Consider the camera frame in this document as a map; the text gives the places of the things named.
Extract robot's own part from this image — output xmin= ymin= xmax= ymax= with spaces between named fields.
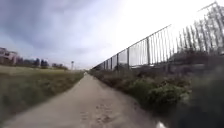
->
xmin=156 ymin=121 xmax=168 ymax=128

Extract distant buildings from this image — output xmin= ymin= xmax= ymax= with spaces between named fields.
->
xmin=0 ymin=46 xmax=69 ymax=71

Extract pale dirt path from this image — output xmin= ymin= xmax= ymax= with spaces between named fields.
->
xmin=1 ymin=72 xmax=158 ymax=128

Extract grass and weeds ground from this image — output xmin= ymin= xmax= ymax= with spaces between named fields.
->
xmin=0 ymin=65 xmax=86 ymax=125
xmin=89 ymin=54 xmax=224 ymax=128

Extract tall metal bar fence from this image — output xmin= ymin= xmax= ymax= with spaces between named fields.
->
xmin=91 ymin=0 xmax=224 ymax=72

